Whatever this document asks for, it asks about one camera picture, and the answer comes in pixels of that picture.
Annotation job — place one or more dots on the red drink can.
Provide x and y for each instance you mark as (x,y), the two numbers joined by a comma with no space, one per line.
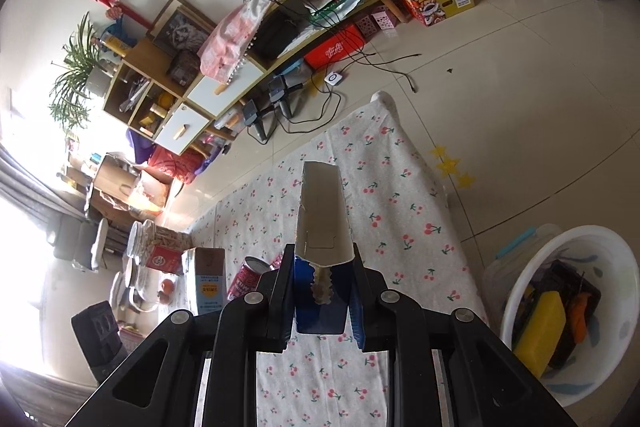
(247,279)

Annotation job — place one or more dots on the orange toy carrot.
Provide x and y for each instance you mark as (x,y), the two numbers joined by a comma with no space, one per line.
(579,317)

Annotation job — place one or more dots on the yellow star floor stickers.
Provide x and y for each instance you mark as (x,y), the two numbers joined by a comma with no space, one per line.
(450,167)

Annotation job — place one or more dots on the potted green plant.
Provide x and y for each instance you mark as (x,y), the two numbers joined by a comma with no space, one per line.
(75,72)

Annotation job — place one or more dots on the white plastic basin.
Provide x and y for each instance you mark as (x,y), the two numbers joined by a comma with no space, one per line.
(615,257)

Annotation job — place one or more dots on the small orange fruit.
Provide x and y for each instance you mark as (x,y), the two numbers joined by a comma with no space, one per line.
(167,287)

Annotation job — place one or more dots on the pink cloth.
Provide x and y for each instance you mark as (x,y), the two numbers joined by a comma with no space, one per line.
(235,32)

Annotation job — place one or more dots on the glass jar red label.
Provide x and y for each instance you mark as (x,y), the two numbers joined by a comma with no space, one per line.
(165,257)

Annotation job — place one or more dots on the black plastic tray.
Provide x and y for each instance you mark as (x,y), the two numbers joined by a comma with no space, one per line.
(560,274)

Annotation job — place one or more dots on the red flat box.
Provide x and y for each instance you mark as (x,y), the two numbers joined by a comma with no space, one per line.
(332,49)

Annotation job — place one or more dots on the yellow green sponge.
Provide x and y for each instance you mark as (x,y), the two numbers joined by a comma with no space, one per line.
(540,327)

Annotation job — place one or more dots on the colourful printed carton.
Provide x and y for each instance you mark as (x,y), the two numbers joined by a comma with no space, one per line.
(440,4)

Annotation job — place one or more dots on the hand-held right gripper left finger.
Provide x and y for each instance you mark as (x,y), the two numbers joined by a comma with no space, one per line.
(282,287)

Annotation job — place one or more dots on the blue cracker box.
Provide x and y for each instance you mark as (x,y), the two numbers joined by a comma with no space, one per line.
(320,207)

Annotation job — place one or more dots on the purple bag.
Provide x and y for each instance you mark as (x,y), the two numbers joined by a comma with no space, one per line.
(140,147)

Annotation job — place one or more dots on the red woven bag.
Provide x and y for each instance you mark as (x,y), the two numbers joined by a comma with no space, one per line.
(175,164)

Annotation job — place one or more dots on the small pink box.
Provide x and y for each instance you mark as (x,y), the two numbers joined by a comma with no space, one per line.
(384,19)

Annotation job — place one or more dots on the brown blue carton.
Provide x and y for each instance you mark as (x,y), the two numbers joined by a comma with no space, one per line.
(207,282)

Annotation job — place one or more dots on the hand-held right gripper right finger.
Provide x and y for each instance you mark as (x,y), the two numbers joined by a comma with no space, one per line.
(357,322)

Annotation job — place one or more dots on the open cardboard box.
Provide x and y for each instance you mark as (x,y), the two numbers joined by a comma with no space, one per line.
(120,187)

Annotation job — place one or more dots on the framed picture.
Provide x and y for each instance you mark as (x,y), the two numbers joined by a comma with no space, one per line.
(182,29)

